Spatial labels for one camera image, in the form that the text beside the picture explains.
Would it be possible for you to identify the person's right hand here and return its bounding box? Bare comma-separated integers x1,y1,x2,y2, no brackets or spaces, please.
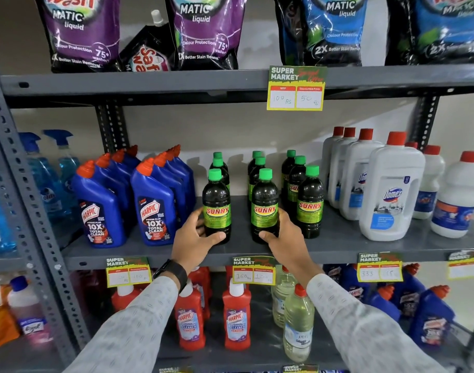
258,208,324,287

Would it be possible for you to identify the person's left hand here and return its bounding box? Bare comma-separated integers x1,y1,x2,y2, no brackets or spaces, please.
171,207,227,271

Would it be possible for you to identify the dark liquid bottle green label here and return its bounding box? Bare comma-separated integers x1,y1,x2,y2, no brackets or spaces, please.
202,168,232,245
250,168,280,245

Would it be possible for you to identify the person's left forearm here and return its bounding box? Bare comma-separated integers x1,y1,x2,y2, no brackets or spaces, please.
63,276,179,373

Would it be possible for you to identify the person's right forearm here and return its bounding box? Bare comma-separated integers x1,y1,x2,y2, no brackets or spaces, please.
306,273,451,373

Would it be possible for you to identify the red cleaner bottle white cap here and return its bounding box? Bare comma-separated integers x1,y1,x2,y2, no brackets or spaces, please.
175,281,206,352
111,284,143,312
188,267,211,321
222,277,252,351

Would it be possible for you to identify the black wrist watch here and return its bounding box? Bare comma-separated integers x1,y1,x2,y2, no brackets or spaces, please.
152,259,188,293

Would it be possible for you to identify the group of dark green-capped bottles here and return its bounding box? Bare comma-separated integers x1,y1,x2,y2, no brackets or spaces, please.
209,150,325,240

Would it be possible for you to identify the clear yellowish bottle red cap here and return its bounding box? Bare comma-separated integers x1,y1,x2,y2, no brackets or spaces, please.
283,284,315,363
271,266,297,328

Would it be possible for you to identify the blue bottle orange cap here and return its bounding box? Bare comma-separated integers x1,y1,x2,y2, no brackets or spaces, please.
409,285,456,348
323,264,346,285
390,263,427,317
340,264,371,303
370,285,401,322

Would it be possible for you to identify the large white jug red cap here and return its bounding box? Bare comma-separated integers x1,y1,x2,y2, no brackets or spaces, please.
339,128,385,221
321,126,345,208
358,131,426,242
328,127,357,210

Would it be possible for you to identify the group of blue toilet cleaners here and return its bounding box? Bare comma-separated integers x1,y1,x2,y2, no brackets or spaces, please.
71,144,196,248

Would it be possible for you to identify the blue glass cleaner spray bottle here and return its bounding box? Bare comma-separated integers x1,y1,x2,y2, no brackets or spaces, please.
19,132,72,226
43,130,81,198

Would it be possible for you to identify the grey metal shelving rack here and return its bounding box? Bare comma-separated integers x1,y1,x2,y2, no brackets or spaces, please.
0,54,474,373
0,85,78,373

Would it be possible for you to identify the small white bottle red cap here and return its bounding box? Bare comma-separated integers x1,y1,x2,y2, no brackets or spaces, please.
430,151,474,239
413,145,446,220

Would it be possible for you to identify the pink liquid bottle blue cap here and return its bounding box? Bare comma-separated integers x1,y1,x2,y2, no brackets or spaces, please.
7,276,54,345

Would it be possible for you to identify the black detergent pouch white cap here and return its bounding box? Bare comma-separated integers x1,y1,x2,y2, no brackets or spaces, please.
119,10,176,72

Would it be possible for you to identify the purple detergent pouch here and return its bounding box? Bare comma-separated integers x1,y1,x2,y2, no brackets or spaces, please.
165,0,248,71
34,0,123,73

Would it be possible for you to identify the blue detergent pouch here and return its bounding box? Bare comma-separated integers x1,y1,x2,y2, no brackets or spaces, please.
385,0,474,66
271,0,369,67

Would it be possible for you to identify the orange pouch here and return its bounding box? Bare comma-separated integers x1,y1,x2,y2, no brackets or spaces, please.
0,297,21,351

